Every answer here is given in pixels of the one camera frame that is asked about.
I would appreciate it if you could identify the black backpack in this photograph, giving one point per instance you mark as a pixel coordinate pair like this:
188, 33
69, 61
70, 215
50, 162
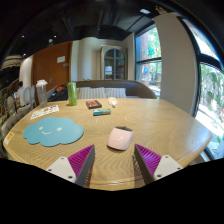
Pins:
59, 94

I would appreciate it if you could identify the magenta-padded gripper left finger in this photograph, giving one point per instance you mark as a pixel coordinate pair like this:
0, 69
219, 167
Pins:
63, 168

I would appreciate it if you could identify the white door sign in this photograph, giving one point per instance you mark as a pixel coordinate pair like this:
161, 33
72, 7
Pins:
61, 59

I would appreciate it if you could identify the white printed sticker sheet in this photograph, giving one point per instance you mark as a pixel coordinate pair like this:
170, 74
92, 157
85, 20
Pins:
44, 112

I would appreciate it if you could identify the yellow sticker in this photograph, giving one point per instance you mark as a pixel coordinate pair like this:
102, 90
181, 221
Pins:
8, 138

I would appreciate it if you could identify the glass-door cabinet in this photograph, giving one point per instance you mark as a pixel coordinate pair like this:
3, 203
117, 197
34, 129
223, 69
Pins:
114, 63

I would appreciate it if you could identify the clear shaker bottle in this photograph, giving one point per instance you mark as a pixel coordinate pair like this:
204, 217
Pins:
41, 95

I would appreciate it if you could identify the small striped cushion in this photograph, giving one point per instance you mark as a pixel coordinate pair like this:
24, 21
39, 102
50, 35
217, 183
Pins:
116, 92

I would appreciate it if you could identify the wide striped cushion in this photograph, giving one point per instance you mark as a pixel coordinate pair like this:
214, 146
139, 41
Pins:
91, 93

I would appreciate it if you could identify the brown curved sofa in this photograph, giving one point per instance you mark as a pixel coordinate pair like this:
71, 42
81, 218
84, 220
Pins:
136, 89

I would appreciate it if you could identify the green drink can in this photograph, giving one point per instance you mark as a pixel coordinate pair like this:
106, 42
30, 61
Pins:
72, 95

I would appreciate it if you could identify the group of white chairs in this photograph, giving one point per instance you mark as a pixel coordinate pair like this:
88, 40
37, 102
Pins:
27, 96

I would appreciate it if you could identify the pink computer mouse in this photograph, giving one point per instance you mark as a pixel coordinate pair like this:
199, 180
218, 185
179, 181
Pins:
119, 139

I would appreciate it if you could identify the brown wooden door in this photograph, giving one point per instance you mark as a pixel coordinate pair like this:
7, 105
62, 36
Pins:
50, 71

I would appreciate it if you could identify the blue cloud-shaped mouse pad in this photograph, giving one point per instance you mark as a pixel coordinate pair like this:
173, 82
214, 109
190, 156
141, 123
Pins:
53, 131

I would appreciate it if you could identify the grey tufted chair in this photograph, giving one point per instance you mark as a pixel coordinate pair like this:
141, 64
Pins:
11, 121

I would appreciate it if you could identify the person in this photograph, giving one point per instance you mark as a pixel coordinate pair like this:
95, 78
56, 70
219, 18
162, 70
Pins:
21, 90

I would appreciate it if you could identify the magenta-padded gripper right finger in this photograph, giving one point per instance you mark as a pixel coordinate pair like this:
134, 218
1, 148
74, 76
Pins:
166, 165

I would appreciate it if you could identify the cream plastic-wrapped item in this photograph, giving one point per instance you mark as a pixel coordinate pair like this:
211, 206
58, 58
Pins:
113, 102

